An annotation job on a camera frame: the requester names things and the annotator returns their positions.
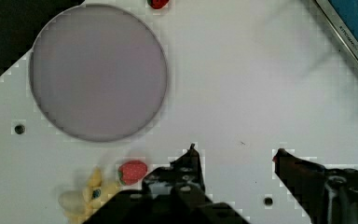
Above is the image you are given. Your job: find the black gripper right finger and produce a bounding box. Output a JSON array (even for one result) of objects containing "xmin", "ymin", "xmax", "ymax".
[{"xmin": 272, "ymin": 148, "xmax": 358, "ymax": 224}]

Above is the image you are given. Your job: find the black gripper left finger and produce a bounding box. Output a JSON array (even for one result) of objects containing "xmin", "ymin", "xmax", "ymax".
[{"xmin": 84, "ymin": 145, "xmax": 249, "ymax": 224}]

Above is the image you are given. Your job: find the red plush strawberry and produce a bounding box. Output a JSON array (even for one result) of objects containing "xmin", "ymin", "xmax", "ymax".
[{"xmin": 118, "ymin": 161, "xmax": 147, "ymax": 186}]

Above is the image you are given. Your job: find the peeled plush banana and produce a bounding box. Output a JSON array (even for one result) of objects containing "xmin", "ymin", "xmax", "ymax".
[{"xmin": 59, "ymin": 167, "xmax": 121, "ymax": 224}]

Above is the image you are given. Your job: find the grey round plate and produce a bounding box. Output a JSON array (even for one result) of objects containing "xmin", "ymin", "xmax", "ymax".
[{"xmin": 29, "ymin": 4, "xmax": 169, "ymax": 142}]

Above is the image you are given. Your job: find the small dark red fruit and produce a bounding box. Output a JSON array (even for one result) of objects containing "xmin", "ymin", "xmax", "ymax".
[{"xmin": 147, "ymin": 0, "xmax": 170, "ymax": 9}]

